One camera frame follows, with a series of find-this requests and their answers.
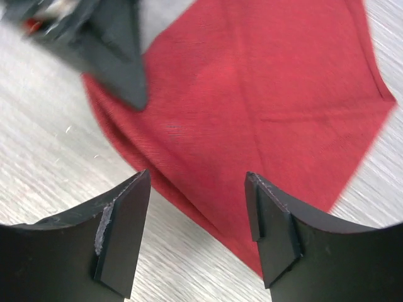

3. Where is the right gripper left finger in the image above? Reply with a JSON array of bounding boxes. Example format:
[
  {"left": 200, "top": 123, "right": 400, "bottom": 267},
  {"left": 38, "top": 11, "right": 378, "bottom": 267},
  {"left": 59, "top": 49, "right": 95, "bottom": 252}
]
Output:
[{"left": 1, "top": 171, "right": 150, "bottom": 301}]

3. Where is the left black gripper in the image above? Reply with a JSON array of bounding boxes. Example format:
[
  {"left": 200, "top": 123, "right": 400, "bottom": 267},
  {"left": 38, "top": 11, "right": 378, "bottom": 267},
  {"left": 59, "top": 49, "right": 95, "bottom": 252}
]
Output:
[{"left": 2, "top": 1, "right": 147, "bottom": 110}]

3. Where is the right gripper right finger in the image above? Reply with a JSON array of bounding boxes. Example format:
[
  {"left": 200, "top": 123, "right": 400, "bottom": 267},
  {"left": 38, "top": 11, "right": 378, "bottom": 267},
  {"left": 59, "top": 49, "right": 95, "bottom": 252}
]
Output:
[{"left": 245, "top": 172, "right": 402, "bottom": 301}]

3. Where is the red cloth napkin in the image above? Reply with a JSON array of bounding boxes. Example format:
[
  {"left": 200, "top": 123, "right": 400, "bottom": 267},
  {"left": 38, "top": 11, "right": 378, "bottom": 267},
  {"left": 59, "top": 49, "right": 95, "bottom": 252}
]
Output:
[{"left": 82, "top": 1, "right": 396, "bottom": 273}]

